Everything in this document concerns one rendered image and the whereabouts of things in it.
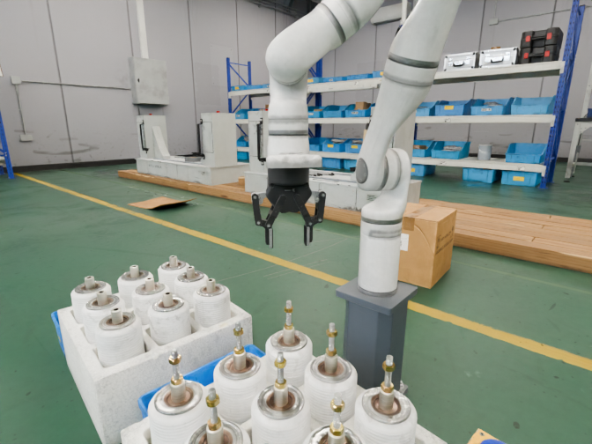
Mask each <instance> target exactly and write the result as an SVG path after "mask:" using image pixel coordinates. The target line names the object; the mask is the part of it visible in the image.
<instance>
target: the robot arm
mask: <svg viewBox="0 0 592 444"><path fill-rule="evenodd" d="M384 1H385V0H323V1H321V2H320V3H319V4H318V5H317V6H316V7H315V8H314V9H313V10H312V11H311V12H310V13H308V14H307V15H306V16H305V17H303V18H301V19H299V20H298V21H296V22H295V23H293V24H292V25H290V26H288V27H287V28H286V29H285V30H284V31H283V32H281V33H280V34H279V35H278V36H277V37H276V38H275V39H274V40H273V41H272V42H271V43H270V45H269V46H268V48H267V51H266V56H265V61H266V65H267V68H268V70H269V75H270V104H269V111H268V119H269V120H268V130H269V137H268V146H267V158H266V167H267V168H268V187H267V189H266V191H265V192H259V193H256V192H252V193H251V200H252V205H253V212H254V218H255V224H256V225H257V226H262V227H264V233H265V242H266V245H269V247H270V248H273V229H272V225H273V223H274V221H275V219H276V218H277V217H278V213H279V212H281V213H287V212H298V211H299V212H300V214H301V216H302V217H303V219H304V221H305V225H304V244H305V246H309V242H312V240H313V226H314V225H315V224H318V223H321V222H322V221H323V214H324V207H325V201H326V193H325V192H324V191H322V190H321V189H319V190H311V188H310V187H309V168H310V167H322V157H321V156H320V155H319V154H309V142H308V111H307V74H308V70H309V69H310V68H311V67H312V66H313V65H314V64H315V63H317V62H318V61H319V60H320V59H321V58H322V57H323V56H325V55H326V54H327V53H328V52H329V51H331V50H334V49H336V48H338V47H339V46H341V45H342V44H343V43H344V42H345V41H347V40H348V39H349V38H351V37H352V36H353V35H354V34H355V33H356V32H357V31H358V30H359V29H360V28H362V27H363V26H364V25H365V24H366V23H367V22H368V21H369V20H370V19H371V18H372V17H373V15H374V14H375V13H376V12H377V11H378V10H379V9H380V7H381V5H382V4H383V2H384ZM461 1H462V0H418V3H417V5H416V7H415V8H414V10H413V11H412V13H411V15H410V16H409V17H408V18H407V20H406V21H405V23H404V24H403V26H402V27H401V29H400V30H399V32H398V33H397V35H396V37H395V39H394V40H393V42H392V44H391V47H390V49H389V52H388V57H387V61H386V64H385V68H384V71H383V75H382V79H381V86H380V91H379V94H378V97H377V101H376V104H375V107H374V113H373V116H372V119H371V122H370V124H369V127H368V130H367V133H366V136H365V139H364V142H363V144H362V146H361V149H360V152H359V156H358V160H357V164H356V170H355V177H356V182H357V184H358V186H359V188H360V189H362V190H365V191H381V194H380V195H379V196H378V197H377V198H376V199H375V200H374V201H372V202H371V203H368V204H366V205H365V206H364V207H363V208H362V211H361V225H360V244H359V277H358V289H359V290H360V291H361V292H362V293H364V294H366V295H369V296H374V297H388V296H392V295H394V294H395V293H396V288H397V279H398V268H399V257H400V246H401V233H402V223H403V214H404V212H405V209H406V205H407V199H408V192H409V186H410V179H411V162H410V158H409V156H408V154H407V152H406V151H404V150H402V149H398V148H389V144H390V142H391V139H392V137H393V136H394V135H395V133H396V131H397V130H398V129H399V127H400V126H401V125H402V124H403V123H404V122H405V121H406V120H407V118H408V117H409V116H410V115H411V114H412V113H413V112H414V111H415V110H416V109H417V108H418V106H419V105H420V104H421V103H422V102H423V100H424V99H425V98H426V96H427V94H428V93H429V91H430V89H431V86H432V83H433V80H434V77H435V74H436V71H437V69H438V66H439V63H440V58H441V55H442V52H443V49H444V47H445V44H446V41H447V38H448V35H449V32H450V30H451V27H452V25H453V22H454V20H455V15H456V13H457V10H458V8H459V5H460V3H461ZM310 196H312V197H313V199H314V201H315V209H314V216H313V217H310V215H309V213H308V211H307V208H306V206H305V204H306V202H307V201H308V199H309V198H310ZM265 197H267V198H268V200H269V201H270V203H271V204H272V206H271V207H270V210H269V213H268V215H267V217H266V219H264V218H262V217H261V211H260V204H262V203H263V199H264V198H265Z"/></svg>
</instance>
